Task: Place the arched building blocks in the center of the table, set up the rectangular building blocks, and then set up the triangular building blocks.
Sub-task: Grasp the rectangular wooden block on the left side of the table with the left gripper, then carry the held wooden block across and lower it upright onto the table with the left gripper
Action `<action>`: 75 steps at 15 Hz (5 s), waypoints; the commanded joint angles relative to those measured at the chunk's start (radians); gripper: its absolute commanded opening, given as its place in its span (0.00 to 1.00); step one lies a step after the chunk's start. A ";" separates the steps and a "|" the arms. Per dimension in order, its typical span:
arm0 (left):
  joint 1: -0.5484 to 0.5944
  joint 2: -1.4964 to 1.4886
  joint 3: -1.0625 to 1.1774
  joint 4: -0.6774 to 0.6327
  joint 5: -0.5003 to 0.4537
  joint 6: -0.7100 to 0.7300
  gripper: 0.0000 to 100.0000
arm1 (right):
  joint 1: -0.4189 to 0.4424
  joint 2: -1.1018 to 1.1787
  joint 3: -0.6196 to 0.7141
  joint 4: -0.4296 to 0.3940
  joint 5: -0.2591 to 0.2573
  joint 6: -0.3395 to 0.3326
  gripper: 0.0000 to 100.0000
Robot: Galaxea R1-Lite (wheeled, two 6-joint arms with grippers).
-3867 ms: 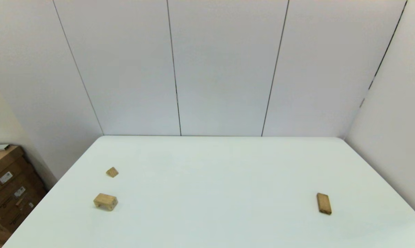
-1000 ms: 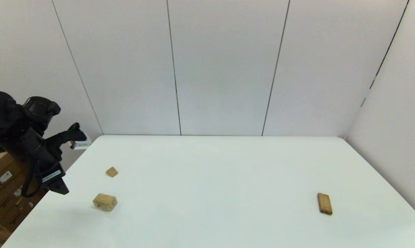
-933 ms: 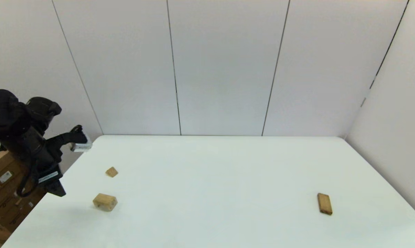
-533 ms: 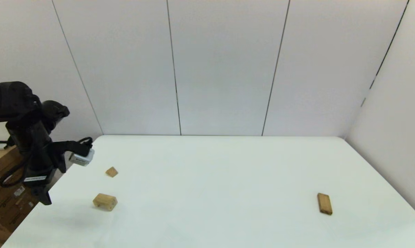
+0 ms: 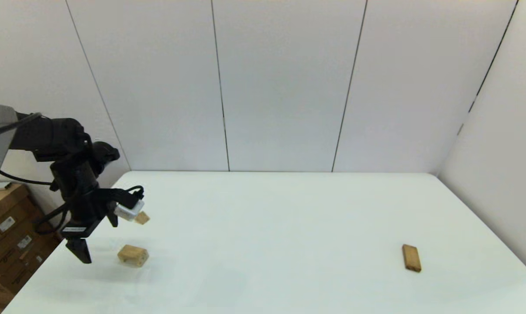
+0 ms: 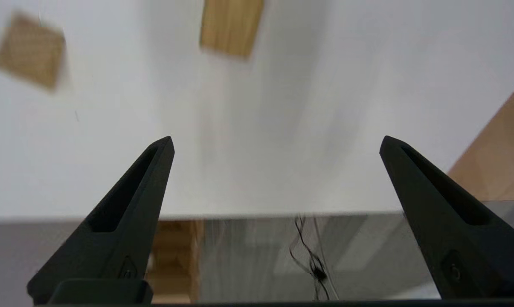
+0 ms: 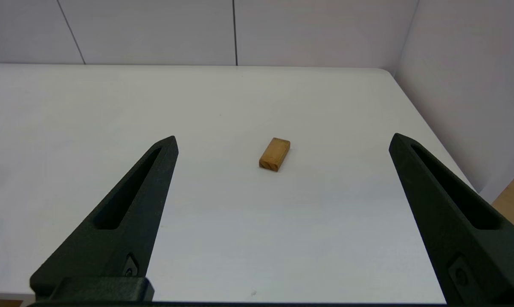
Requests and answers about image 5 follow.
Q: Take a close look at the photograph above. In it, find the cardboard box with white label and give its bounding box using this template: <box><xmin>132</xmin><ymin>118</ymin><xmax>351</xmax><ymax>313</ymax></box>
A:
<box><xmin>0</xmin><ymin>214</ymin><xmax>65</xmax><ymax>282</ymax></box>
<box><xmin>0</xmin><ymin>184</ymin><xmax>43</xmax><ymax>239</ymax></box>

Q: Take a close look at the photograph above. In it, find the rectangular wooden building block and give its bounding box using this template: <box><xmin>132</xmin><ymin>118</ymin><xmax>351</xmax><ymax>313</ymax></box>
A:
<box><xmin>402</xmin><ymin>244</ymin><xmax>422</xmax><ymax>273</ymax></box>

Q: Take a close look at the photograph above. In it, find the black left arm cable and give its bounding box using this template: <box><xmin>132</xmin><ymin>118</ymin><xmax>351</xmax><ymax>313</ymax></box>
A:
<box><xmin>0</xmin><ymin>113</ymin><xmax>144</xmax><ymax>236</ymax></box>

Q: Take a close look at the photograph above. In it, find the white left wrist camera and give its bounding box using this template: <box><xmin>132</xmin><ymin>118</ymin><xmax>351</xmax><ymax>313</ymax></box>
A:
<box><xmin>114</xmin><ymin>198</ymin><xmax>145</xmax><ymax>221</ymax></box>

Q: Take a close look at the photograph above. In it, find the arched wooden building block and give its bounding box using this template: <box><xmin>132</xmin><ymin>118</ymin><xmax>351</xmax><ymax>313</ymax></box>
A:
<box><xmin>117</xmin><ymin>244</ymin><xmax>150</xmax><ymax>268</ymax></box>

